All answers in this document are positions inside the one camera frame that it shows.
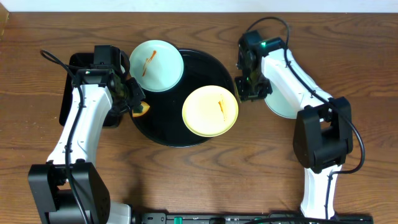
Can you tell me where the orange green sponge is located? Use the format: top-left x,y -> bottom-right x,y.
132,101 -> 150,118

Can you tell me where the light green plate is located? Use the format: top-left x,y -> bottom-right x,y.
265,89 -> 297,119
129,40 -> 184,92

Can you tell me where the yellow plate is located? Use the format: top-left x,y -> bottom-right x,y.
182,85 -> 239,138

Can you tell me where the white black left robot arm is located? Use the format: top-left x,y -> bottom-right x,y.
28,69 -> 145,223

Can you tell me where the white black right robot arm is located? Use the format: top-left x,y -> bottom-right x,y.
235,43 -> 353,220

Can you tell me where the round black tray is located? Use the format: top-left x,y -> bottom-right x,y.
132,49 -> 234,147

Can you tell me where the rectangular black tray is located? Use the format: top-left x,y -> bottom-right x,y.
59,51 -> 130,128

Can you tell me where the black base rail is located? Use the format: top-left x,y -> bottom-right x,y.
131,212 -> 374,224

